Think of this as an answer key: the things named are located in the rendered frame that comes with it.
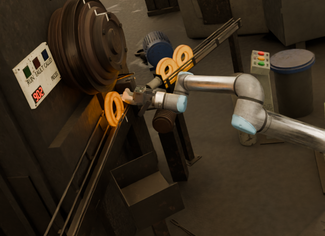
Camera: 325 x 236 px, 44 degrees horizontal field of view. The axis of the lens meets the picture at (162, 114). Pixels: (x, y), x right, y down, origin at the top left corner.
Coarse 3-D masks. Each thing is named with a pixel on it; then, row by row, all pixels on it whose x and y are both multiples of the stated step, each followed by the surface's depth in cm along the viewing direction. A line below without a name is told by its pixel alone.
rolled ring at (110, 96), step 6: (108, 96) 204; (114, 96) 208; (108, 102) 202; (120, 102) 215; (108, 108) 202; (120, 108) 216; (108, 114) 202; (120, 114) 215; (108, 120) 204; (114, 120) 205
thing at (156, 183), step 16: (144, 160) 174; (112, 176) 166; (128, 176) 174; (144, 176) 177; (160, 176) 176; (128, 192) 172; (144, 192) 170; (160, 192) 151; (176, 192) 154; (128, 208) 155; (144, 208) 151; (160, 208) 154; (176, 208) 157; (144, 224) 154; (160, 224) 174
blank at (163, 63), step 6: (162, 60) 242; (168, 60) 244; (174, 60) 248; (162, 66) 242; (168, 66) 250; (174, 66) 249; (156, 72) 243; (162, 72) 243; (168, 72) 251; (162, 78) 244
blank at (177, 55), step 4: (176, 48) 250; (180, 48) 249; (184, 48) 251; (188, 48) 253; (176, 52) 248; (180, 52) 250; (184, 52) 252; (188, 52) 254; (176, 56) 248; (180, 56) 250; (188, 56) 255; (176, 60) 249; (180, 60) 251; (184, 60) 257; (180, 64) 252
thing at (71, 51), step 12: (72, 0) 183; (84, 0) 182; (96, 0) 194; (72, 12) 174; (72, 24) 170; (72, 36) 169; (72, 48) 171; (72, 60) 173; (72, 72) 176; (84, 72) 174; (84, 84) 182; (96, 84) 184
